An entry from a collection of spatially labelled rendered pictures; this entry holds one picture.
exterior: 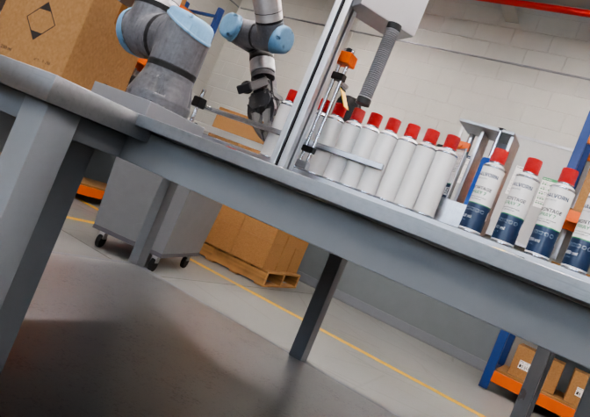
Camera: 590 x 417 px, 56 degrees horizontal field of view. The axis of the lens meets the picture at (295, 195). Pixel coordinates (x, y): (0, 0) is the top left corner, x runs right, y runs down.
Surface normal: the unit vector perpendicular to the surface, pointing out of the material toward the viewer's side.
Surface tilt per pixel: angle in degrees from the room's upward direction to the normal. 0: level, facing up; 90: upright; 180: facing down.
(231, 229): 90
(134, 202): 94
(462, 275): 90
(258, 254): 90
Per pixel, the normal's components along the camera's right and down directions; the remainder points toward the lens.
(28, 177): 0.80, 0.33
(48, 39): -0.33, -0.15
